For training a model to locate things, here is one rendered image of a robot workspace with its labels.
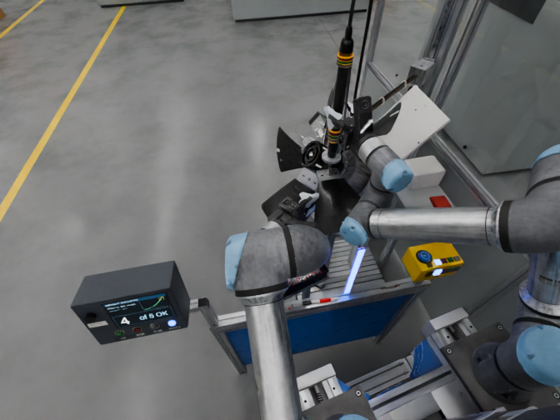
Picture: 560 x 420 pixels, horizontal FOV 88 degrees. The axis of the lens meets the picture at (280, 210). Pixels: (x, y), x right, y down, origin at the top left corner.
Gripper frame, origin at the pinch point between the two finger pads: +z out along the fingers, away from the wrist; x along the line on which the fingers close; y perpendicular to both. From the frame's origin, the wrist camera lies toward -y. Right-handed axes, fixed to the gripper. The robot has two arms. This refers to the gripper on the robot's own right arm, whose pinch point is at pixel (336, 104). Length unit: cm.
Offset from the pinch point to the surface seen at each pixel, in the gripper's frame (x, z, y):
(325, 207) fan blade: -8.4, -15.4, 30.0
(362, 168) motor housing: 14.8, -2.2, 30.9
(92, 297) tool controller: -83, -25, 23
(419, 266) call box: 14, -44, 40
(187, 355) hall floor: -88, -8, 148
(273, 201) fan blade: -20, 9, 47
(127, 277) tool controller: -75, -22, 24
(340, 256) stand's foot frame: 32, 16, 140
